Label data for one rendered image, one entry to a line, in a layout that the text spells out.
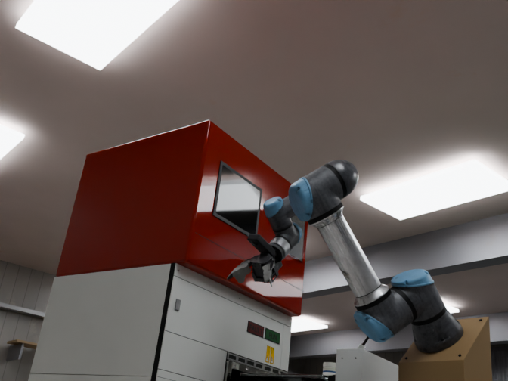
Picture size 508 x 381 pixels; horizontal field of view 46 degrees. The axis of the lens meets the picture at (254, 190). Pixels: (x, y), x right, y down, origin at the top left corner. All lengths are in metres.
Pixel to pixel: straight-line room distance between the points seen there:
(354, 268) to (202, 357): 0.78
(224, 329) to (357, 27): 2.11
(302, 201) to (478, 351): 0.67
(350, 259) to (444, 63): 2.49
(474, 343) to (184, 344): 0.98
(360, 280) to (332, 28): 2.27
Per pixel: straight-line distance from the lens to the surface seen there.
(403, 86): 4.27
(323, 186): 1.73
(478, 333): 1.93
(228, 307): 2.43
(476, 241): 6.32
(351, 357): 2.01
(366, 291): 1.79
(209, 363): 2.33
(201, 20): 3.85
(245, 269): 2.03
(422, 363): 1.90
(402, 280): 1.86
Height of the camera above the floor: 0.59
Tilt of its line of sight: 24 degrees up
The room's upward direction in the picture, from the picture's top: 7 degrees clockwise
